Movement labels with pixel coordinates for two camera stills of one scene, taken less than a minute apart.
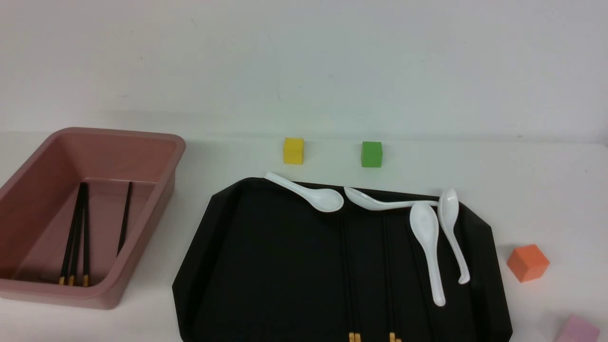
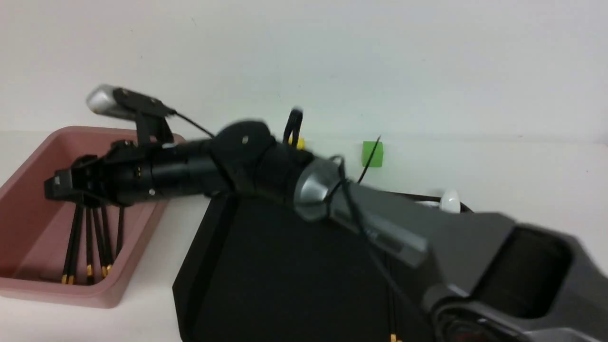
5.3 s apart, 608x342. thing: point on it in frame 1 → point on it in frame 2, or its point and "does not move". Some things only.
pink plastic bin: [77, 218] does not move
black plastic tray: [263, 265] does not move
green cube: [371, 154] does not move
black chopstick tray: [354, 335] → [106, 227]
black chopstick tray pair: [353, 337] → [103, 231]
